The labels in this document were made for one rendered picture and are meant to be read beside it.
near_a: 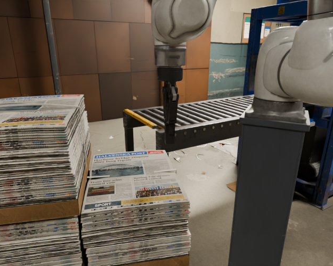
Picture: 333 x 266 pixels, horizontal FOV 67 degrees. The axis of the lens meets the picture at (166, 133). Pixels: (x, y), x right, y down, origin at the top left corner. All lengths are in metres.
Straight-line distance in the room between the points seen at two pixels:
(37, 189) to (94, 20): 3.90
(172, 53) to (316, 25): 0.34
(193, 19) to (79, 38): 3.85
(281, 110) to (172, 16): 0.49
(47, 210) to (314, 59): 0.70
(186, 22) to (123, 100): 4.10
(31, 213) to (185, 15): 0.54
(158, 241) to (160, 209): 0.11
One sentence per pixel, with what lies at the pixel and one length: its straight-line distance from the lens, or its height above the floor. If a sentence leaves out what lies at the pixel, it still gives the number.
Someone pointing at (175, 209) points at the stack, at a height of 0.81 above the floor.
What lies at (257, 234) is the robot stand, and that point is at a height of 0.56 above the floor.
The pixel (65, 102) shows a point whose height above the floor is 1.06.
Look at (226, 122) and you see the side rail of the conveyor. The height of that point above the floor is 0.79.
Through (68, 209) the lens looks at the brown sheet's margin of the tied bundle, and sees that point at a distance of 0.66.
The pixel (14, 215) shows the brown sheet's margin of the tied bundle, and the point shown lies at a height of 0.86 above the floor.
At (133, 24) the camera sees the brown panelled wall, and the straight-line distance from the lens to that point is 4.61.
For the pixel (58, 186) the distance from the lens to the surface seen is 0.62.
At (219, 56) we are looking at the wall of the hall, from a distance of 5.73.
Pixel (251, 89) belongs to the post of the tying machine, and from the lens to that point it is 2.65.
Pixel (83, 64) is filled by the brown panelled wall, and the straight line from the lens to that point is 4.33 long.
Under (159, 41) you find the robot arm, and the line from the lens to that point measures 0.72.
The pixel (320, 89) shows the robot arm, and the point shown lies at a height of 1.13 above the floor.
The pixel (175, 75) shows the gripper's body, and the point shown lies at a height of 1.14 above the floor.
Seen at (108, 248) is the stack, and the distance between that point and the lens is 0.75.
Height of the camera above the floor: 1.22
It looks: 19 degrees down
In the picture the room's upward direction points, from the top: straight up
